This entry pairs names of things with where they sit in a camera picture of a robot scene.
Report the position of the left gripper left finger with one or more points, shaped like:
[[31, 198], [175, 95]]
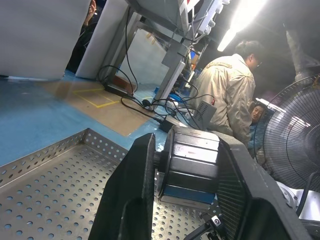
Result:
[[125, 195]]

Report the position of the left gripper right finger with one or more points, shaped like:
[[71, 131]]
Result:
[[255, 207]]

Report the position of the metal roller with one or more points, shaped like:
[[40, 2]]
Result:
[[192, 162]]

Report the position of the perforated steel tray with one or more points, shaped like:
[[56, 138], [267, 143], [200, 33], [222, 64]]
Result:
[[50, 187]]

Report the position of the cardboard sheet with yellow tape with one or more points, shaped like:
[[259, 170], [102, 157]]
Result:
[[112, 117]]

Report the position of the black floor fan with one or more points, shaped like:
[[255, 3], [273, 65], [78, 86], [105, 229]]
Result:
[[300, 140]]

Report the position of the black power brick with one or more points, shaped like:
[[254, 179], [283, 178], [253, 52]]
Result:
[[167, 125]]

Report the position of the person in blue clothes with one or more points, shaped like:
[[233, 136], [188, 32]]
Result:
[[257, 113]]

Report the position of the black power adapter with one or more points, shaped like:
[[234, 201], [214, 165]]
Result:
[[116, 89]]

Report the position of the grey perforated power supply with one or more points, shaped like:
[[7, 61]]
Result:
[[203, 113]]

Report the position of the orange brown box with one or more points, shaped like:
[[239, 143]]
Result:
[[122, 81]]

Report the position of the person in beige jacket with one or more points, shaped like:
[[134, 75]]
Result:
[[225, 87]]

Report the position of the white upright panel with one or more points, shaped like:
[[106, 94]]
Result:
[[100, 45]]

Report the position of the person in dark clothes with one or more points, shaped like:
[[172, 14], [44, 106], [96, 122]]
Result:
[[80, 45]]

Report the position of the fluorescent tube light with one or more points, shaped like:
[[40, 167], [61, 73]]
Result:
[[226, 40], [247, 13]]

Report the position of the white foam board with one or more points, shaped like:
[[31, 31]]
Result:
[[37, 32]]

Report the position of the white power strip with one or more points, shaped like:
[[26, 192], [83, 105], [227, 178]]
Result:
[[210, 17]]

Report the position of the grey metal frame stand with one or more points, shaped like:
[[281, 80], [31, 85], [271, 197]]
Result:
[[172, 57]]

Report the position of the silver flexible duct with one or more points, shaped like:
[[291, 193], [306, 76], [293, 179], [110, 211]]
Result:
[[297, 50]]

